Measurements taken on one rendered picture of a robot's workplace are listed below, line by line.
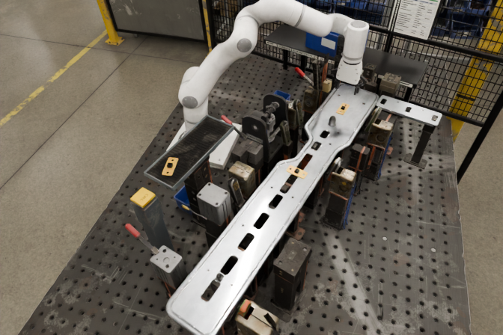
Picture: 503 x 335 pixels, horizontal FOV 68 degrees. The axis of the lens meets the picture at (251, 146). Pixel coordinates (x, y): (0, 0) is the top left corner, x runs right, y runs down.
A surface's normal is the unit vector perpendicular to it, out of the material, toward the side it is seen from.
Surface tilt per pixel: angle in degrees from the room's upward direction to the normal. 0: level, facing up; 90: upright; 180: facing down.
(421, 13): 90
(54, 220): 0
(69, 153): 0
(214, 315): 0
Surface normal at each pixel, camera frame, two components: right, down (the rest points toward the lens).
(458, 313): -0.04, -0.70
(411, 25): -0.55, 0.61
